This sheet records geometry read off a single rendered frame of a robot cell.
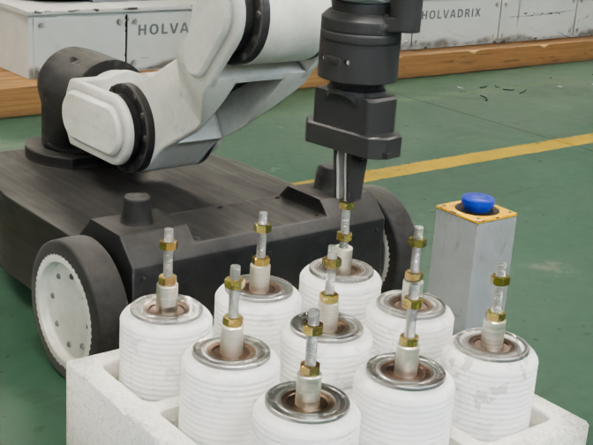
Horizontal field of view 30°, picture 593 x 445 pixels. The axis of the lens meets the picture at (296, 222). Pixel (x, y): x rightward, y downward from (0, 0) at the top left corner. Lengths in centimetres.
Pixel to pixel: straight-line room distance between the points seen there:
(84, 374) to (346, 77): 42
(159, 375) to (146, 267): 37
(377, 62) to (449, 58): 279
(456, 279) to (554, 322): 56
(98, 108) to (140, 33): 149
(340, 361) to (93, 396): 26
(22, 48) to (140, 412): 211
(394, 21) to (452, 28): 289
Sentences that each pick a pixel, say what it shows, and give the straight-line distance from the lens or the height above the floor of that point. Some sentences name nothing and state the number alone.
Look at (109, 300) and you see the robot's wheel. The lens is 145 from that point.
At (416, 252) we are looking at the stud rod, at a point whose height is 31.
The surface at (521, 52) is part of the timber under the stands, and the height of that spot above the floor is 6.
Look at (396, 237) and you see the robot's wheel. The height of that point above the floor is 15.
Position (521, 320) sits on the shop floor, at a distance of 187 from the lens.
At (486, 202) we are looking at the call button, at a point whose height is 33.
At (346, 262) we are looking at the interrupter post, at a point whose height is 27.
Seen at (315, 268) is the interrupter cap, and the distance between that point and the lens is 128.
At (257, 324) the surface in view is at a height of 23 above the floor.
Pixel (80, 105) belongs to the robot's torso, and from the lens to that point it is 181.
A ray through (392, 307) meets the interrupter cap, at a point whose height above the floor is 25.
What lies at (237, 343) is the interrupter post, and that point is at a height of 27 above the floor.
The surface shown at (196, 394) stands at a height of 22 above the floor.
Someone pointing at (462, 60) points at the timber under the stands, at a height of 5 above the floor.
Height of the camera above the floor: 71
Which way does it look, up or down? 18 degrees down
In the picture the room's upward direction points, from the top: 4 degrees clockwise
